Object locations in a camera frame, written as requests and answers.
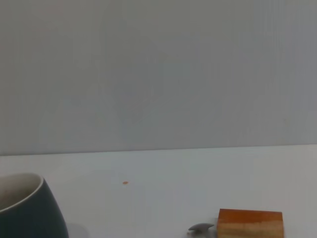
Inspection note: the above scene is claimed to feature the light blue handled metal spoon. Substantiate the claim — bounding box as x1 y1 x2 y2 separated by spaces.
187 223 215 235

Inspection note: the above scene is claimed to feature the dark grey ceramic mug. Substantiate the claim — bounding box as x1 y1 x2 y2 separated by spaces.
0 173 69 238

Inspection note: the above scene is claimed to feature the orange-topped wooden block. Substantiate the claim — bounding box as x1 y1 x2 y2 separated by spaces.
216 208 284 238

